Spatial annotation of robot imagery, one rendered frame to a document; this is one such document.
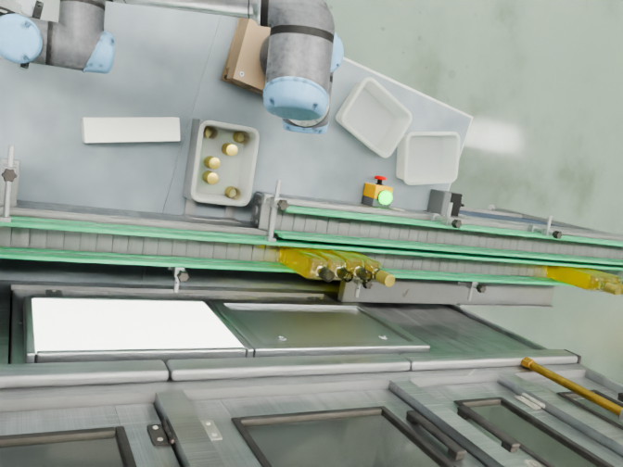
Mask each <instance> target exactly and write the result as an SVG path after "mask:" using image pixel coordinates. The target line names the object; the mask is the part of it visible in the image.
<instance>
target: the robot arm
mask: <svg viewBox="0 0 623 467"><path fill-rule="evenodd" d="M13 1H15V2H16V3H17V4H19V5H20V6H21V13H22V14H23V15H22V14H20V13H17V12H14V11H11V10H10V9H8V8H5V7H2V6H0V9H2V10H5V11H7V13H4V12H1V11H0V57H1V58H2V59H4V60H6V61H8V62H11V63H13V64H15V65H18V66H19V68H20V69H28V68H29V65H30V63H34V64H40V65H48V66H54V67H60V68H65V69H76V70H81V71H82V72H86V71H87V72H94V73H102V74H107V73H109V72H110V71H111V69H112V66H113V60H114V52H115V37H114V35H113V34H112V33H110V32H107V31H104V23H105V10H106V2H115V3H123V4H130V5H138V6H152V7H160V8H168V9H175V10H183V11H190V12H197V13H206V14H213V15H221V16H228V17H236V18H243V19H254V20H255V21H256V22H257V24H258V25H259V26H262V27H269V28H271V31H270V35H268V36H267V37H266V39H265V40H264V41H263V43H262V45H261V50H260V63H261V69H262V71H263V73H264V74H265V76H266V78H265V86H264V88H263V98H264V99H263V104H264V107H265V109H266V110H267V111H268V112H269V113H271V114H273V115H276V116H277V117H280V118H282V121H283V128H284V129H285V130H287V131H291V132H296V133H314V134H323V133H326V131H327V126H328V124H329V110H330V102H331V94H332V84H333V75H334V71H335V70H336V69H337V68H338V67H339V66H340V64H341V62H342V60H343V56H344V49H343V44H342V42H341V40H340V38H339V37H338V35H337V33H336V32H335V22H334V18H333V15H332V13H331V10H330V8H329V6H328V4H327V3H326V2H325V0H60V1H59V15H58V22H54V21H50V20H49V21H47V20H42V19H41V16H42V12H43V8H44V4H45V3H44V1H43V0H13ZM32 10H33V12H32ZM31 12H32V13H31Z"/></svg>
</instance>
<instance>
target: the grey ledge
mask: <svg viewBox="0 0 623 467"><path fill-rule="evenodd" d="M353 281H354V280H352V281H351V282H349V283H347V282H345V281H343V280H341V283H340V287H339V293H338V299H339V300H340V301H342V302H375V303H414V304H453V305H458V306H464V307H506V308H548V309H553V307H552V306H550V305H551V301H552V296H553V290H554V285H541V284H504V283H485V282H477V284H484V285H485V286H486V289H487V290H486V291H485V293H479V292H478V291H477V290H476V289H473V292H472V296H471V300H470V301H469V300H467V297H468V292H469V288H467V287H466V284H457V283H455V282H454V281H446V280H427V279H408V278H395V283H394V285H392V286H390V287H387V286H385V285H383V284H381V283H379V282H372V284H373V286H371V288H370V289H369V288H367V289H365V288H364V287H363V285H361V287H360V292H359V297H355V290H356V284H355V283H354V282H353Z"/></svg>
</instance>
